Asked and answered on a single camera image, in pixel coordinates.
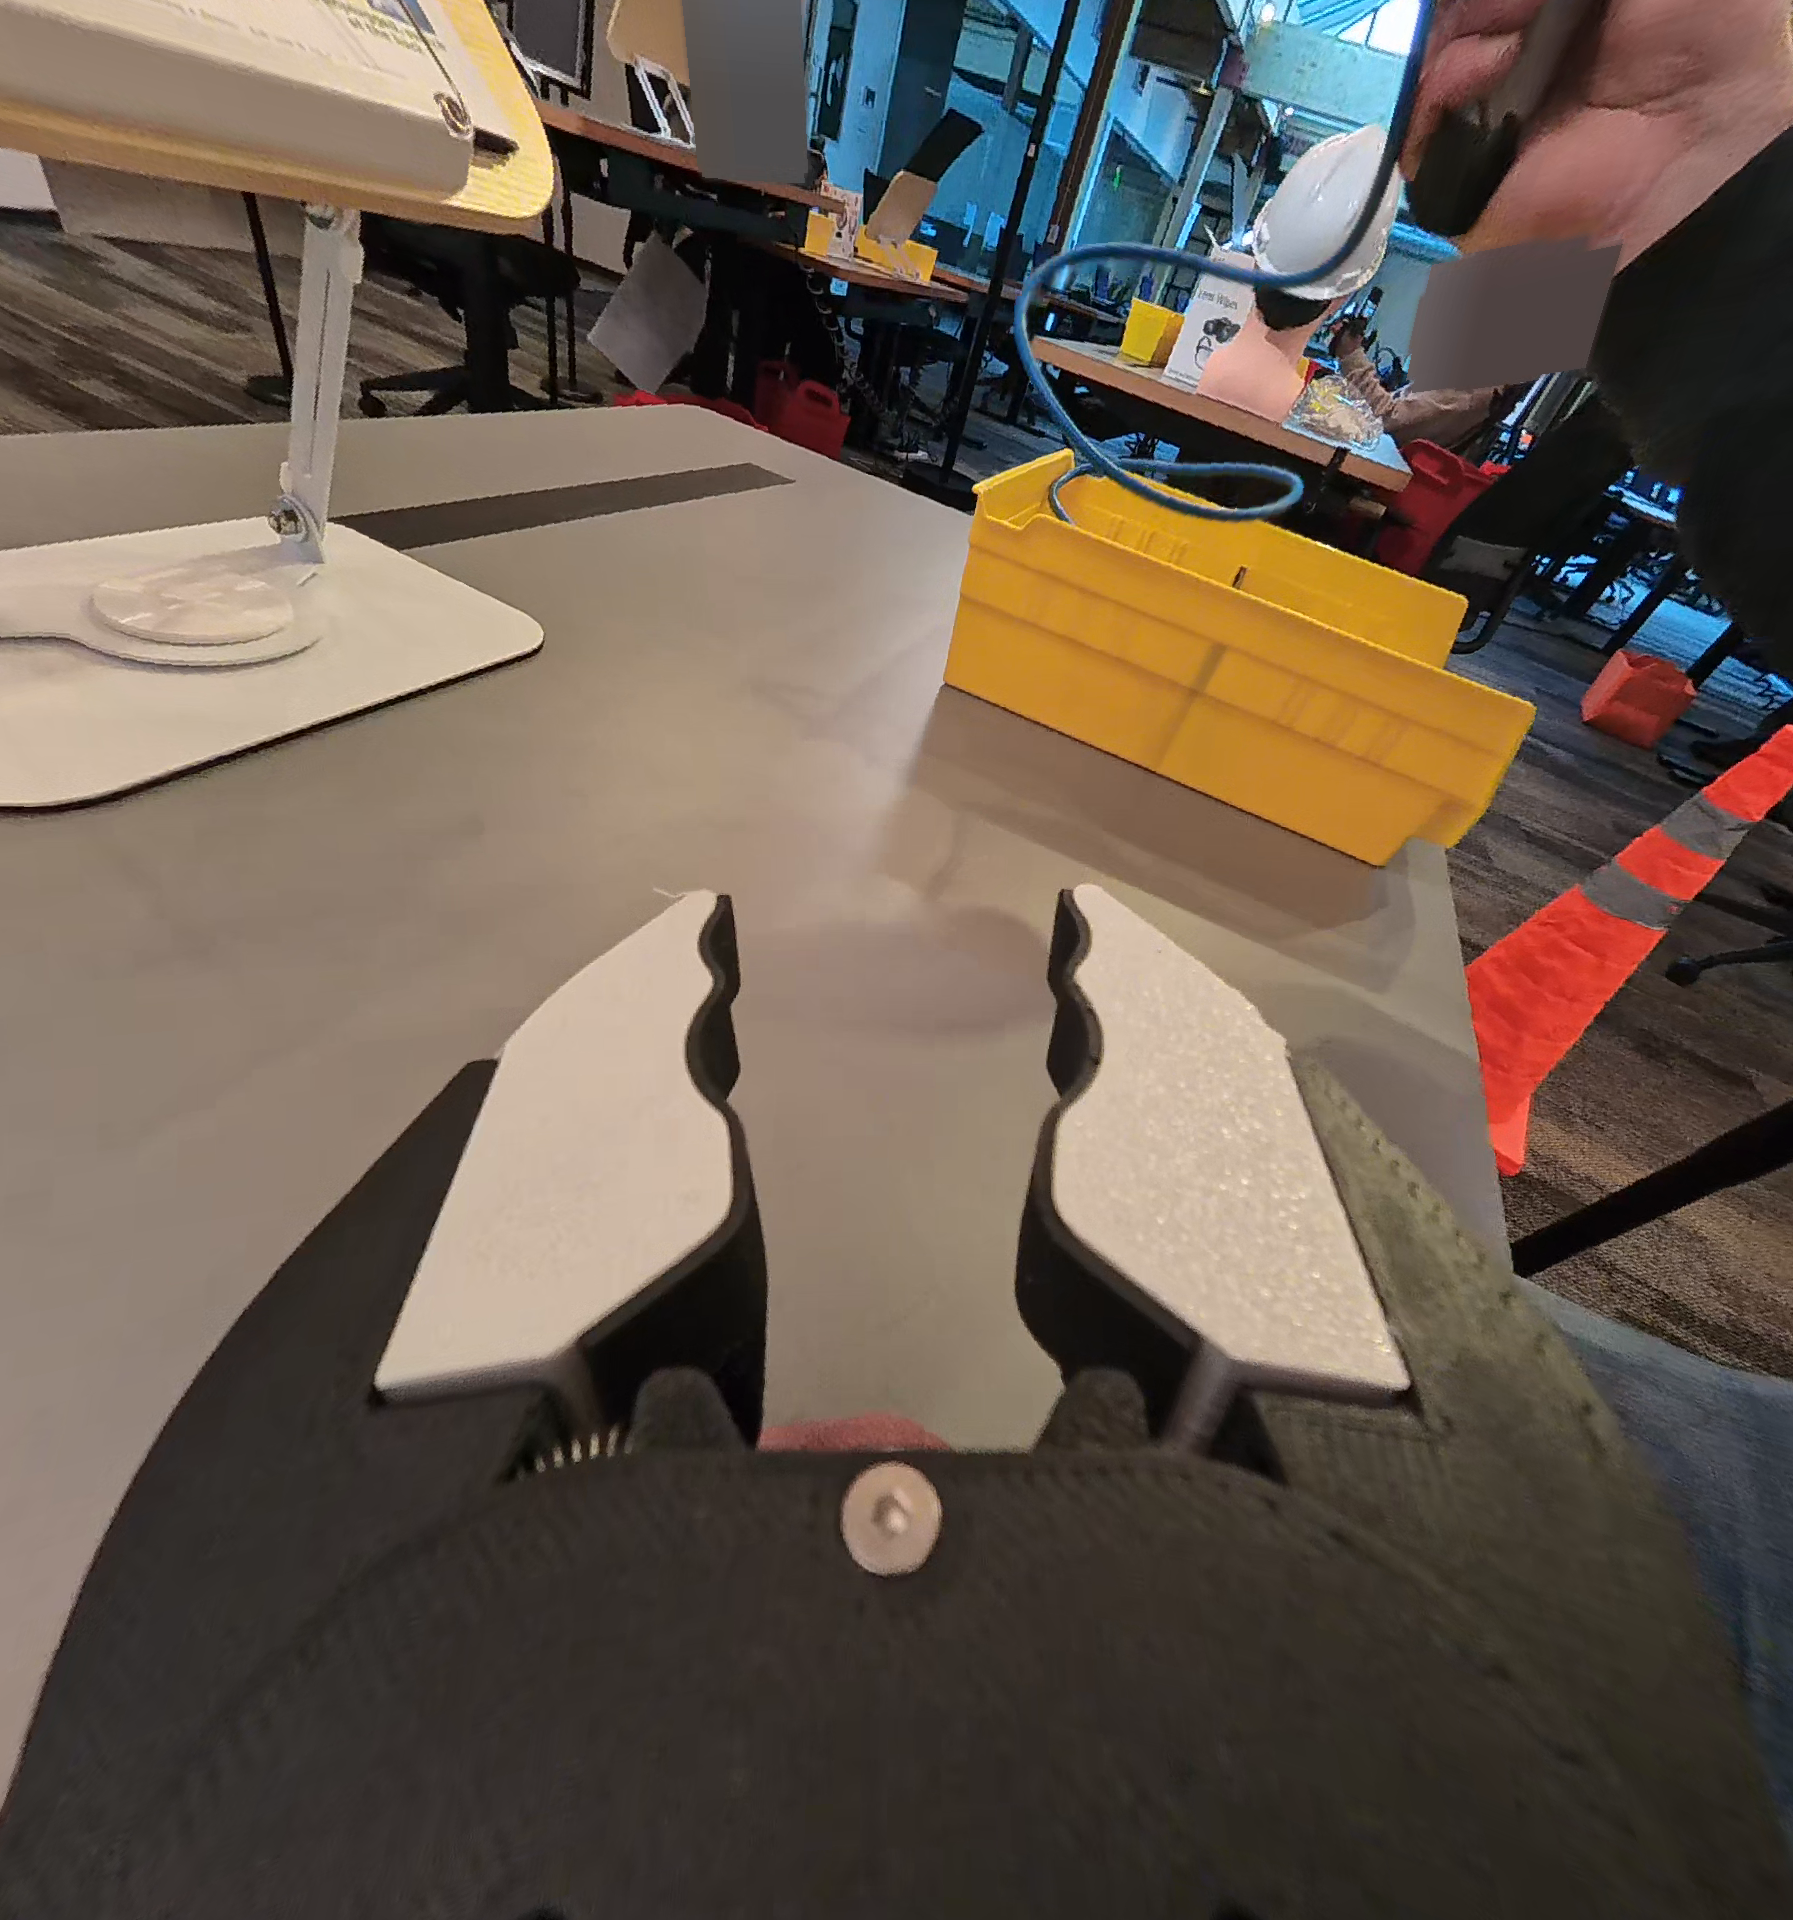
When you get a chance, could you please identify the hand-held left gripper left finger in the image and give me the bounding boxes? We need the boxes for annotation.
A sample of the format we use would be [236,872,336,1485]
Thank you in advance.
[372,888,767,1441]

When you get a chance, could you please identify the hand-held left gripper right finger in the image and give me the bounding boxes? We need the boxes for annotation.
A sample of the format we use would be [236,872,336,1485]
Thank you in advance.
[1016,884,1416,1448]

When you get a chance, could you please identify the blue ethernet cable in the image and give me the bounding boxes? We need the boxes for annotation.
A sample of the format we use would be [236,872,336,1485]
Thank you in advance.
[1016,0,1432,519]

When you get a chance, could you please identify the yellow plastic bin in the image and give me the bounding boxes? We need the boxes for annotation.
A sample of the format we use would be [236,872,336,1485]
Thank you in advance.
[944,450,1539,867]

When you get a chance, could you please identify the person's right forearm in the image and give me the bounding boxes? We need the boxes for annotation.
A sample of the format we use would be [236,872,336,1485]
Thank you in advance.
[1587,90,1793,724]

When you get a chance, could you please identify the person's right hand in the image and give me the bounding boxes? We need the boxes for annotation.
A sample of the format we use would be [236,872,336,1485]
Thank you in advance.
[1398,0,1793,259]

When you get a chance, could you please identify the white hard hat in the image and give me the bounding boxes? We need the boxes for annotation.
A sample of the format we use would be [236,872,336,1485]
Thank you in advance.
[1248,123,1396,302]

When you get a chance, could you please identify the pale mannequin head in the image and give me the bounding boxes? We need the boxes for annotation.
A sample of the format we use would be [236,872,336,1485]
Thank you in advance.
[1197,291,1319,422]

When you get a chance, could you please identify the black pole stand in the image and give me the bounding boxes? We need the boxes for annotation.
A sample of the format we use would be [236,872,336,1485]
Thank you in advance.
[944,0,1094,482]

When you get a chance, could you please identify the orange traffic cone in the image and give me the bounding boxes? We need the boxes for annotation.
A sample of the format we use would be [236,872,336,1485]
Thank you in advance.
[1467,724,1793,1176]

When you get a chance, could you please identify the orange plastic bin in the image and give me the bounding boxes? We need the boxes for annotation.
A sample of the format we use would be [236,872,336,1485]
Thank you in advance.
[1582,648,1697,747]

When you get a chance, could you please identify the white document stand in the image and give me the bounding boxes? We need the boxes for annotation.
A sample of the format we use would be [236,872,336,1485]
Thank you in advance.
[0,0,557,812]

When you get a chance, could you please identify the person's blue jeans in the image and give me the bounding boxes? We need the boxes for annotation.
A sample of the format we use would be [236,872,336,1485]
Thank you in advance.
[1527,1289,1793,1920]

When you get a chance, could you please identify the red plastic container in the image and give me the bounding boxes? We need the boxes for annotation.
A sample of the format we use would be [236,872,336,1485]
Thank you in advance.
[753,360,850,459]

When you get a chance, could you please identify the long wooden desk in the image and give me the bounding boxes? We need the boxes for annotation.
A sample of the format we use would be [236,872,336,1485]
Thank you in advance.
[536,104,974,309]

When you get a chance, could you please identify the white paper sheet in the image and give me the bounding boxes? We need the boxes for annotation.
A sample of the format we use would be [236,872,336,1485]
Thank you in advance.
[589,231,711,392]

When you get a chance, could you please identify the grey desktop monitor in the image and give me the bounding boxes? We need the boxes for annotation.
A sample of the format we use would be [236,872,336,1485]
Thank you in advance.
[513,0,594,84]

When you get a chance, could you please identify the printed instruction sheet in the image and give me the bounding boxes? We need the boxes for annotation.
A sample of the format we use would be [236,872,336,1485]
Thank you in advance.
[0,0,479,197]

